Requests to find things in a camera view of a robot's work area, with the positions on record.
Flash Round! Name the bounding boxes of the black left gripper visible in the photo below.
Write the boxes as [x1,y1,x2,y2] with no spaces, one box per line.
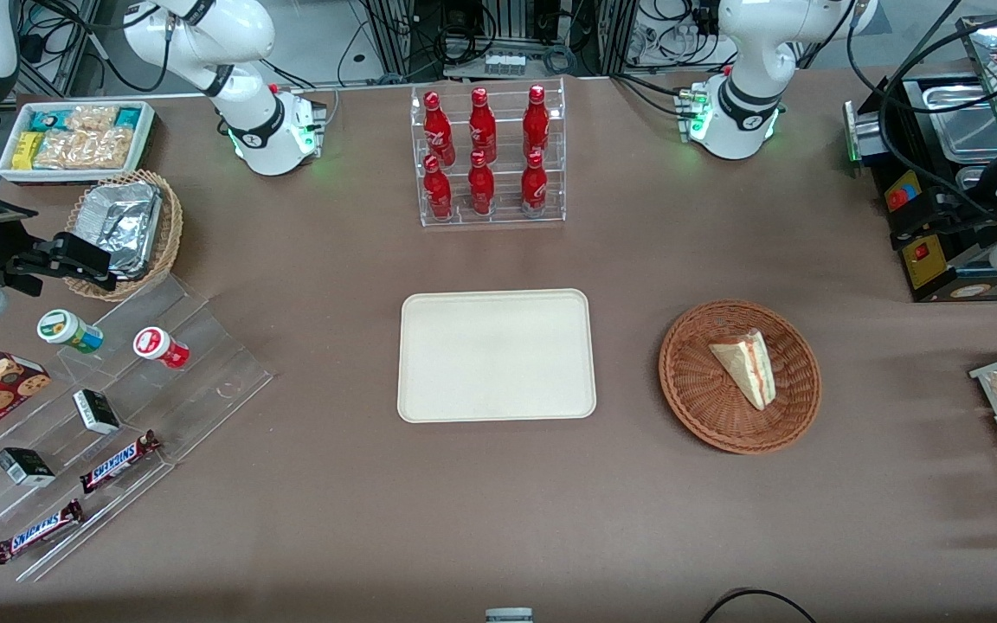
[888,163,997,264]

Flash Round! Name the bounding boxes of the triangular sandwich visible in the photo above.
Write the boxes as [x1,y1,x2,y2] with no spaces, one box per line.
[709,329,777,412]

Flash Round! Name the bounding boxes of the light wicker basket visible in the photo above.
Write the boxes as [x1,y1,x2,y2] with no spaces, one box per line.
[64,169,184,303]

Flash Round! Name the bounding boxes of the brown wicker basket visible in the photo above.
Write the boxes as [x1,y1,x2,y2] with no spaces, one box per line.
[659,299,822,455]

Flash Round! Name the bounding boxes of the cream rectangular tray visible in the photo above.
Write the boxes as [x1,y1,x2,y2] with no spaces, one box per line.
[397,288,597,424]

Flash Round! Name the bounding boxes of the black hot food display case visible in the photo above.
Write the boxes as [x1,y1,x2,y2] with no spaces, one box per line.
[843,13,997,304]

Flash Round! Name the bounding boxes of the green lidded cup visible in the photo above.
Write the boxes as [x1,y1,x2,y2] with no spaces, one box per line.
[36,308,105,355]

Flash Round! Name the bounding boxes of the aluminium foil container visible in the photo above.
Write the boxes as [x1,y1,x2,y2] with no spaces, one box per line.
[73,180,164,281]

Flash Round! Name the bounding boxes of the steel food pan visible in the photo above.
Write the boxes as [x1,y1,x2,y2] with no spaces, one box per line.
[923,80,997,164]
[955,164,997,196]

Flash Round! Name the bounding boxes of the white snack bin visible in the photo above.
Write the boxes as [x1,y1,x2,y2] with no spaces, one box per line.
[0,100,157,185]

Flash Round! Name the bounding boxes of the large clear cracker bag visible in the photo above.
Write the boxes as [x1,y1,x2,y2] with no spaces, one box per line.
[31,127,135,170]

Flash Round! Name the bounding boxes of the yellow snack packet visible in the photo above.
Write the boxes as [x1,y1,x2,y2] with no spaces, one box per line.
[11,131,46,171]

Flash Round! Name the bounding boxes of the red lidded cup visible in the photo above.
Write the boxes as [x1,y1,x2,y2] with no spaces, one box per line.
[132,326,191,370]

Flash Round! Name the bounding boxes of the small clear cracker bag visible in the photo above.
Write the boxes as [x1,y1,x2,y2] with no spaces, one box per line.
[66,105,119,133]

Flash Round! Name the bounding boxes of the small black box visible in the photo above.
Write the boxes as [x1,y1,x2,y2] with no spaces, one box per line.
[72,389,121,436]
[0,446,57,488]

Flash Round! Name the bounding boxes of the clear acrylic stepped display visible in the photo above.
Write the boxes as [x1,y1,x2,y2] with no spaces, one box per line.
[0,273,275,583]

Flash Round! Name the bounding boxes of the Snickers bar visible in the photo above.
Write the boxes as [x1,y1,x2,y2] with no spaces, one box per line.
[0,498,85,566]
[78,429,163,495]

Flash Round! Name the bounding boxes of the red soda bottle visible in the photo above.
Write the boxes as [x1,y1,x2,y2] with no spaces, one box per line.
[467,150,497,216]
[423,91,457,168]
[422,155,454,221]
[520,151,549,215]
[522,84,551,158]
[468,87,499,164]

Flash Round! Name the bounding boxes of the clear acrylic bottle rack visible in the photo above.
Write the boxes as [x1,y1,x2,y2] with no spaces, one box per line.
[410,77,568,228]

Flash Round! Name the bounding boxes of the black floor cable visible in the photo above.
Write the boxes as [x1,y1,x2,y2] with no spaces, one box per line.
[698,588,820,623]

